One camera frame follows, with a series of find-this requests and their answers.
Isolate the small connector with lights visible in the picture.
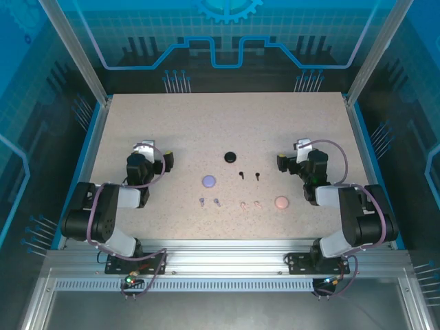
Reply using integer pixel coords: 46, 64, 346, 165
314, 276, 344, 289
124, 273, 144, 289

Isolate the steel sheet panel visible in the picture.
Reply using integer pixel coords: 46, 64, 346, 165
44, 291, 413, 330

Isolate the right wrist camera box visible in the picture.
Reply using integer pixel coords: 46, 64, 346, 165
294, 138, 314, 164

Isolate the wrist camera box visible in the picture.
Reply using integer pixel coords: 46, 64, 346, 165
294, 138, 314, 164
133, 140, 155, 162

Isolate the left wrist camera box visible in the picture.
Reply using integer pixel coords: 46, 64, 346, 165
133, 140, 155, 162

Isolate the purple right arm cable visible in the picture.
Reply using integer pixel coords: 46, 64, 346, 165
298, 139, 388, 300

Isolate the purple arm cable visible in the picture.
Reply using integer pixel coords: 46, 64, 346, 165
298, 139, 388, 300
85, 142, 168, 300

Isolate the blue edged aluminium side rail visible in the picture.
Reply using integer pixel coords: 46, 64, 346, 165
56, 98, 113, 250
345, 98, 403, 250

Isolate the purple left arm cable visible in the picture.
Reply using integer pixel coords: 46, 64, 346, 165
85, 142, 168, 300

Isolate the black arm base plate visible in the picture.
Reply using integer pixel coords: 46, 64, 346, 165
104, 252, 168, 275
287, 252, 351, 275

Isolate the aluminium mounting rail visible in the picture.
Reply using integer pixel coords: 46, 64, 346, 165
46, 239, 410, 276

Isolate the aluminium frame post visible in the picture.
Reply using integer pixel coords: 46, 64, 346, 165
345, 0, 415, 106
37, 0, 113, 106

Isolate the slotted cable duct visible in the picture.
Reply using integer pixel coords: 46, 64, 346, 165
54, 278, 319, 293

